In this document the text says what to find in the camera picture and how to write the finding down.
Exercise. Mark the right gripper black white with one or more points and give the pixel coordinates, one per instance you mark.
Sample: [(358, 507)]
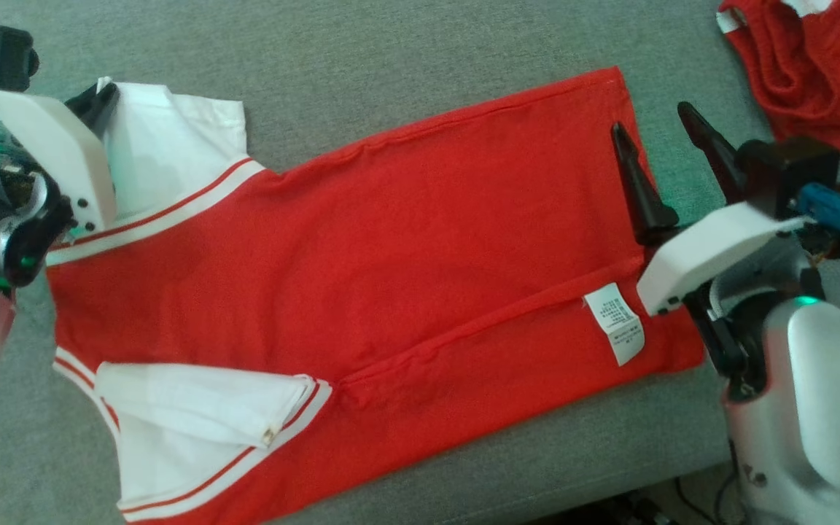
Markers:
[(712, 248)]

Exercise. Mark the large grey fabric sofa seat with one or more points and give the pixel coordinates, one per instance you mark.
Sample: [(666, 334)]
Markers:
[(391, 58)]

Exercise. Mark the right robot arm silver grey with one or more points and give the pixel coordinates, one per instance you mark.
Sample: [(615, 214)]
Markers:
[(821, 394)]

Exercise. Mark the red and white shirt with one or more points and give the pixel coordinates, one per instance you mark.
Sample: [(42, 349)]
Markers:
[(391, 240)]

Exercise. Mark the red shorts with white trim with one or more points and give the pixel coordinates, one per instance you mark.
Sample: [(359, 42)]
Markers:
[(821, 73)]

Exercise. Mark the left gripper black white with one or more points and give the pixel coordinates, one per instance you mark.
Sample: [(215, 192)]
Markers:
[(55, 138)]

